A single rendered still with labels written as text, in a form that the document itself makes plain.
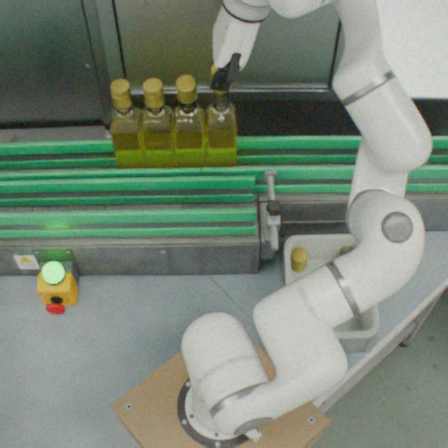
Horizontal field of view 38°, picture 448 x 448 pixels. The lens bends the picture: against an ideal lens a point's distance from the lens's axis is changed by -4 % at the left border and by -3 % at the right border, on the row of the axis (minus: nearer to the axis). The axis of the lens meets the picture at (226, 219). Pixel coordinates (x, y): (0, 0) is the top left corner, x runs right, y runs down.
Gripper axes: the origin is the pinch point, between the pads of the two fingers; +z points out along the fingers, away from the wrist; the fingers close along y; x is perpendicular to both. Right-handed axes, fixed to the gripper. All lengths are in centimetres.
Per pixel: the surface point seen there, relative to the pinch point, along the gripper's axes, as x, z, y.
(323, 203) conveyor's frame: 27.6, 25.0, 6.4
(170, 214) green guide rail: -3.7, 24.1, 13.9
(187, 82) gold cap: -5.2, 2.6, 1.0
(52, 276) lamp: -24, 41, 20
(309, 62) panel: 19.1, 5.2, -12.2
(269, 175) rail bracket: 14.3, 19.4, 5.5
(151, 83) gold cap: -11.0, 5.4, -0.2
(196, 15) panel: -4.6, -1.1, -12.4
